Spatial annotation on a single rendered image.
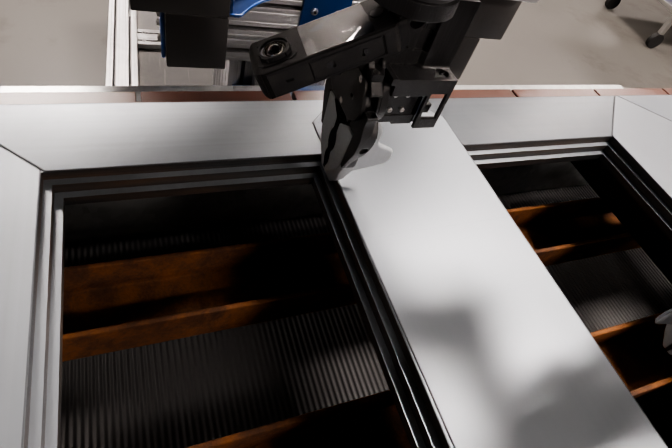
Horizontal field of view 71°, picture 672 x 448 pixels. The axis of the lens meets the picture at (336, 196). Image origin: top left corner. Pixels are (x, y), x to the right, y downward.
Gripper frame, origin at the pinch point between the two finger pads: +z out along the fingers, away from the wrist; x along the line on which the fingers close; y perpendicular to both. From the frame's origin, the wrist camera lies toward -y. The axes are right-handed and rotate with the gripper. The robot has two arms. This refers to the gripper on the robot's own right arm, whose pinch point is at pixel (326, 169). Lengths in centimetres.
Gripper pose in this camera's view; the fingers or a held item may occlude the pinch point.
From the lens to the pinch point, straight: 48.0
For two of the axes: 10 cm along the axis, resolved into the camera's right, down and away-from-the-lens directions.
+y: 9.2, -0.9, 3.8
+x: -3.1, -7.6, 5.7
